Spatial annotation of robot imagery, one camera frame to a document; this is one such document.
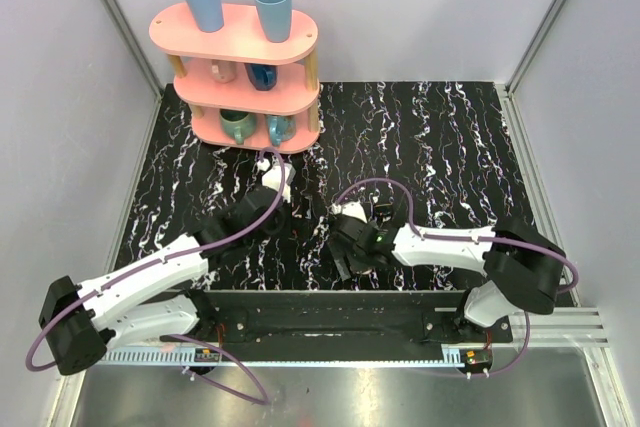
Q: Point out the pink mug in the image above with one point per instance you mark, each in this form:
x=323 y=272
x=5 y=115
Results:
x=223 y=71

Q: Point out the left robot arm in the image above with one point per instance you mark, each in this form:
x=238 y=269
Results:
x=81 y=322

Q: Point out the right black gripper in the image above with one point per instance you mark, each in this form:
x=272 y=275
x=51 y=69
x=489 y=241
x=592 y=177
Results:
x=338 y=254

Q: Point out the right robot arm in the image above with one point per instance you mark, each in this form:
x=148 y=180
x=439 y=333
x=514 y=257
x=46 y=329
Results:
x=522 y=269

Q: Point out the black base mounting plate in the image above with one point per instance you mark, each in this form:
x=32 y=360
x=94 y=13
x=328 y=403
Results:
x=327 y=326

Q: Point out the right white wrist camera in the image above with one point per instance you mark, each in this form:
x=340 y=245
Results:
x=350 y=209

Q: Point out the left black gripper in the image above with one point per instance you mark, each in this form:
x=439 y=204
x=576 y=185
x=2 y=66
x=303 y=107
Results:
x=282 y=204

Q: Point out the black earbud charging case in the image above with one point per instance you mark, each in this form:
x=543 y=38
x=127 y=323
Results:
x=384 y=212

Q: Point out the blue butterfly mug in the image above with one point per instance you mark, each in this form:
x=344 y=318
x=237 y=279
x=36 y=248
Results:
x=280 y=129

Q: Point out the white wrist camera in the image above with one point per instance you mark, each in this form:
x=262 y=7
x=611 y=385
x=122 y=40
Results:
x=350 y=209
x=277 y=174

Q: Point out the green ceramic mug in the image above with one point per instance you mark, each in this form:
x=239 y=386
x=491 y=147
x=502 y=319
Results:
x=238 y=125

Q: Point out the pink three-tier wooden shelf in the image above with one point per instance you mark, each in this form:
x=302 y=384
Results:
x=241 y=40

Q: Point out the left controller board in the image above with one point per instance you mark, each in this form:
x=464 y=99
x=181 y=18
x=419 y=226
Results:
x=206 y=355

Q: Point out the short light blue cup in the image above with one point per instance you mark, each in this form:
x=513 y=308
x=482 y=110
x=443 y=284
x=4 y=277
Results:
x=275 y=17

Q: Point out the dark blue mug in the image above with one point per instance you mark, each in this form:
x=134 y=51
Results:
x=263 y=77

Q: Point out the controller board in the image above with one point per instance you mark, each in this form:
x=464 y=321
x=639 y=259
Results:
x=206 y=355
x=478 y=358

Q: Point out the right controller board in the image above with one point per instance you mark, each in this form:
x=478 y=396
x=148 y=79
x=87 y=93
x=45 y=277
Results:
x=478 y=358

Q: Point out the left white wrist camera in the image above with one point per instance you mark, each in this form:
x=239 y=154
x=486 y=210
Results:
x=277 y=174

